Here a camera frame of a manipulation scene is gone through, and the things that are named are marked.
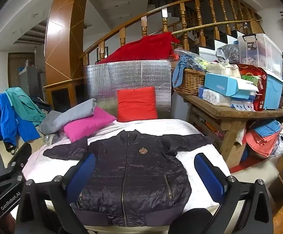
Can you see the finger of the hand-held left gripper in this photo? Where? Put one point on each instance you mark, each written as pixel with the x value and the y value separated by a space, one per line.
pixel 22 154

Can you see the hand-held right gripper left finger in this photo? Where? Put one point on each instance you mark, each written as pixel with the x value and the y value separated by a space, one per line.
pixel 83 175

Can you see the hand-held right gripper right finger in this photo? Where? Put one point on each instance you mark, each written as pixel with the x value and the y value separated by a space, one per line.
pixel 209 175

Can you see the dark puffer jacket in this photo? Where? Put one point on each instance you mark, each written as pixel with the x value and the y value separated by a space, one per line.
pixel 136 175

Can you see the blue jacket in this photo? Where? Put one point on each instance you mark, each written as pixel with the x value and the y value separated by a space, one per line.
pixel 5 117

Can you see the pink pillow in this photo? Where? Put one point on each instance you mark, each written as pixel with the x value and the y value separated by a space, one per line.
pixel 88 126

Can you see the teal garment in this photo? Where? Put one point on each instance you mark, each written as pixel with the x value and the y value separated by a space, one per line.
pixel 22 102

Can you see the grey folded cloth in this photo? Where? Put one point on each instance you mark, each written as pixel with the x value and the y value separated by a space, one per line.
pixel 68 117

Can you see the stack of folded cloths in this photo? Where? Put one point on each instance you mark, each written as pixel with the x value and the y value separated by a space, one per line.
pixel 260 139

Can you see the wooden table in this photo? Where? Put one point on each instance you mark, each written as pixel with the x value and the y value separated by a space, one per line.
pixel 217 111

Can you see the grey cabinet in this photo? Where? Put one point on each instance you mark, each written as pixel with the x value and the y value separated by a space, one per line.
pixel 29 80

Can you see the white plastic bag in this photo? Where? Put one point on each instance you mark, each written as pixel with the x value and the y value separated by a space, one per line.
pixel 279 147

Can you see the white tissue packet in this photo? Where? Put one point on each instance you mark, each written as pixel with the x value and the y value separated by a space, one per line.
pixel 214 98

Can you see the red square pillow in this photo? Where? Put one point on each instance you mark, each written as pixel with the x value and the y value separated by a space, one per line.
pixel 136 104

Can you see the light blue shoebox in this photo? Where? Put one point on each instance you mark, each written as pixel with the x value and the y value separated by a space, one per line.
pixel 219 85

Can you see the wicker basket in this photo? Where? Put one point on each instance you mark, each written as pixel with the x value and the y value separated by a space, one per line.
pixel 192 80

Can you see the blue plastic bin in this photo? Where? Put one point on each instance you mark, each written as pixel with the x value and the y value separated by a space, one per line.
pixel 273 90

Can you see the cream cloth bundle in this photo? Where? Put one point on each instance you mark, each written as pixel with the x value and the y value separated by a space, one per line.
pixel 224 69

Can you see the silver foil board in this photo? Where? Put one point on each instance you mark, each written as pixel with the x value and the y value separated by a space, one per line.
pixel 131 75

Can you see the red gift box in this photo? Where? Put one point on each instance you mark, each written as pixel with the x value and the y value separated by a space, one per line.
pixel 251 72

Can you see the blue cloth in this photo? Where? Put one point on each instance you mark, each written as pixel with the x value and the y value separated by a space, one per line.
pixel 183 63

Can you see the curved wooden column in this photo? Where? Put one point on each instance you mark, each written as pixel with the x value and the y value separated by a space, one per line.
pixel 61 41

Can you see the dark plastic bag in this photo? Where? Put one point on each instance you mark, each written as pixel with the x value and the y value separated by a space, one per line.
pixel 228 53

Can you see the clear plastic storage box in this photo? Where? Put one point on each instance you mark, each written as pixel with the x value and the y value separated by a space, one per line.
pixel 265 51

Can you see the red blanket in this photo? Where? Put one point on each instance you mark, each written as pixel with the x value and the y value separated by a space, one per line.
pixel 144 48

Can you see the wooden stair railing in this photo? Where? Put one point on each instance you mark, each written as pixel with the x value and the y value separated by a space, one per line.
pixel 164 22

